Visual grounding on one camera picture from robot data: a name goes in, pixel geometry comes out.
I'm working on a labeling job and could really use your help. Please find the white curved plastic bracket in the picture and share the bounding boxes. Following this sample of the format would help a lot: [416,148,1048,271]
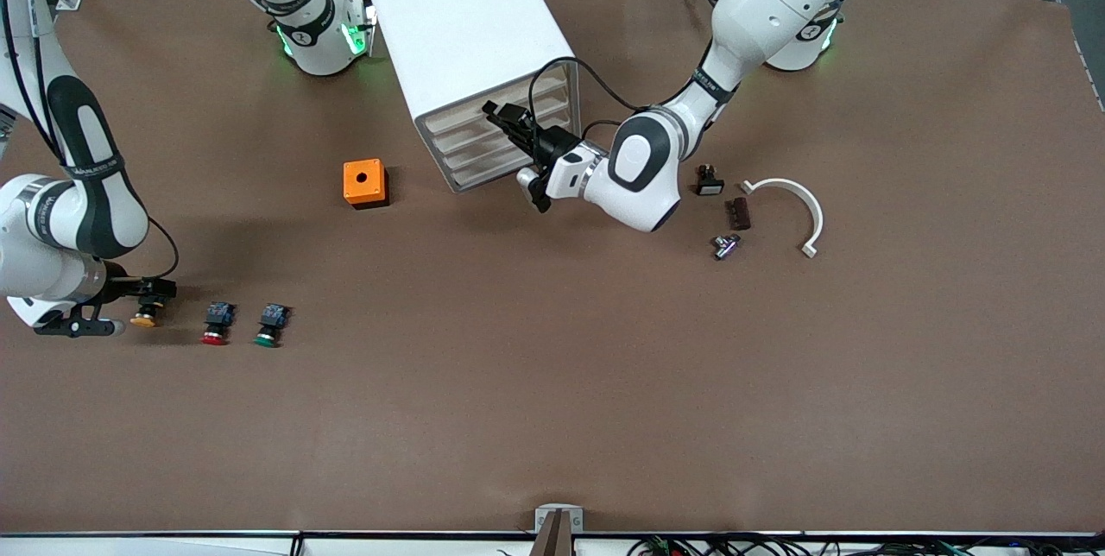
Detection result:
[740,178,824,259]

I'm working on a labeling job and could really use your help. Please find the orange button box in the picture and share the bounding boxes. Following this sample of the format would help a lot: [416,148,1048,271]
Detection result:
[343,159,390,210]

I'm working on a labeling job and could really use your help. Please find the red push button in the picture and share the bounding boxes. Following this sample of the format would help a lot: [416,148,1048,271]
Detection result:
[200,301,237,347]

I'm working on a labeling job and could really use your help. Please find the grey metal table bracket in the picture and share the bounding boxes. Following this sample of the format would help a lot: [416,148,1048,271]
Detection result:
[528,504,584,556]

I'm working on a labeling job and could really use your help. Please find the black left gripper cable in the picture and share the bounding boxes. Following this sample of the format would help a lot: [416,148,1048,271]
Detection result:
[528,57,653,142]

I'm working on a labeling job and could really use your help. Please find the black cable bundle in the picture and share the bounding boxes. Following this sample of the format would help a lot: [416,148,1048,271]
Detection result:
[626,533,1105,556]

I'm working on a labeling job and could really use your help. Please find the green push button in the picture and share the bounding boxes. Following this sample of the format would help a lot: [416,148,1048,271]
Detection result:
[253,302,290,349]

